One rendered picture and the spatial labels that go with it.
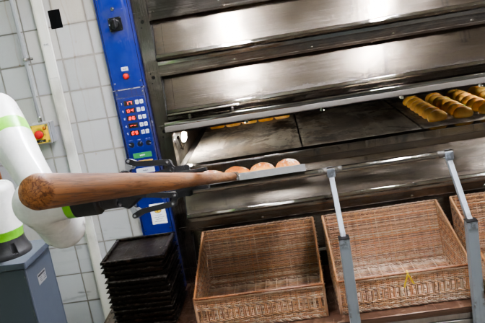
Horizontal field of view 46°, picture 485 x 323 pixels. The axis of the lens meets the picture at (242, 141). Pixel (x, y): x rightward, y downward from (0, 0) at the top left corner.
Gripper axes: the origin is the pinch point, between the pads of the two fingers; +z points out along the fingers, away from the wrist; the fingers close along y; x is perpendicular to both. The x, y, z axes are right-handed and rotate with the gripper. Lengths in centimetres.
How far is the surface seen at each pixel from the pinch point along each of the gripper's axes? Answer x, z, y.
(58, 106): -141, -82, -45
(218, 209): -156, -16, 15
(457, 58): -142, 103, -38
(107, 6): -128, -50, -84
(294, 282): -152, 16, 53
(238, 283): -158, -11, 52
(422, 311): -115, 65, 64
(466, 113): -165, 110, -14
